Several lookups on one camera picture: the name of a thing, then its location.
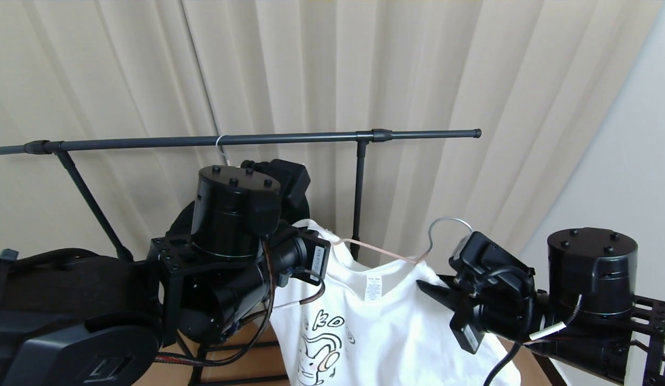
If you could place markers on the white printed garment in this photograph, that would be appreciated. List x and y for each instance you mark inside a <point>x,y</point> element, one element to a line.
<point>375,332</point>

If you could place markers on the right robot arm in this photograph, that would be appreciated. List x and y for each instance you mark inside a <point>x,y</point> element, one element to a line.
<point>595,279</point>

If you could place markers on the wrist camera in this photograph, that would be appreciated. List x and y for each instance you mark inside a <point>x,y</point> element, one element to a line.
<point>487,257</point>
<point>289,179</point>

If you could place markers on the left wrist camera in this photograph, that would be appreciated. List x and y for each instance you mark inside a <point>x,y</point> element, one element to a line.
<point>289,179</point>

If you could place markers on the black clothes rack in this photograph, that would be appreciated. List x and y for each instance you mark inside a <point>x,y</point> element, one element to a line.
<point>123,143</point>

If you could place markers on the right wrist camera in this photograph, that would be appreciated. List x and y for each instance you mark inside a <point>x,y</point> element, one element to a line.
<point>487,257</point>

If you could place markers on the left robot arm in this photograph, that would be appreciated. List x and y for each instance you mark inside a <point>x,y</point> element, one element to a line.
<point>69,300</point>

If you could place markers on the beige curtain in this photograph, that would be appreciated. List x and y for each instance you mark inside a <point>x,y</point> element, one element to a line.
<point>418,64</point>

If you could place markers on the pink clothes hanger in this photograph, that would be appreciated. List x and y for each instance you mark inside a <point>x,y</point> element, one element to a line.
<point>220,146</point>
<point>375,251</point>

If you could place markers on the black shorts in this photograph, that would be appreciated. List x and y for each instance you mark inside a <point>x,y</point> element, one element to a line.
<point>177,228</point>

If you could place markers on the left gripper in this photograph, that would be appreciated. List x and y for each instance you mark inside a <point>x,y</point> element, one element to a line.
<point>241,300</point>

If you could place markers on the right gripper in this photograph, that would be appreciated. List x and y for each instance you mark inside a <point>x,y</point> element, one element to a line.
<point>503,319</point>

